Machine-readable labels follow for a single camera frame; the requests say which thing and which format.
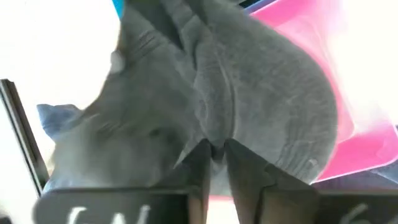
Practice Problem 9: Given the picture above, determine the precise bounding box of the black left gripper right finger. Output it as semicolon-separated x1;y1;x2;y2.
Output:
224;138;320;224

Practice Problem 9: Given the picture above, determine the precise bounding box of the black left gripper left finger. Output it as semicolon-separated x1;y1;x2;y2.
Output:
155;138;213;224

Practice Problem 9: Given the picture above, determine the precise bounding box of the black aluminium table frame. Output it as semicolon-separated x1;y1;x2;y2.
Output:
0;78;50;197

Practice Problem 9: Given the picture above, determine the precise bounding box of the pink red plastic tray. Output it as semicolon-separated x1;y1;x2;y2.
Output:
207;0;398;224

